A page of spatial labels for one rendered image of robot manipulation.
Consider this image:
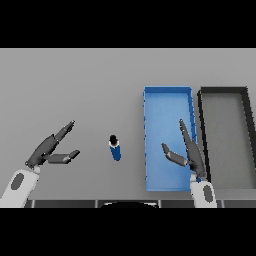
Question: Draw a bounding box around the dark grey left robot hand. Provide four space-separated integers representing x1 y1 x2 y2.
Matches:
25 120 81 169

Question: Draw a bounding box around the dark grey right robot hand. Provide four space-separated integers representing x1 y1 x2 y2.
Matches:
161 118 208 179

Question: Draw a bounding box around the blue rectangular bin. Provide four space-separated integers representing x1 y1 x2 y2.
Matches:
143 86 200 193

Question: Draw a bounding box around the dark grey rectangular bin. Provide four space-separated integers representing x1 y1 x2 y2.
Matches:
197 86 256 191

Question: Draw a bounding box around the blue pipe with dark end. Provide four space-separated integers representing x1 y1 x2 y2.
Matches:
108 134 122 162

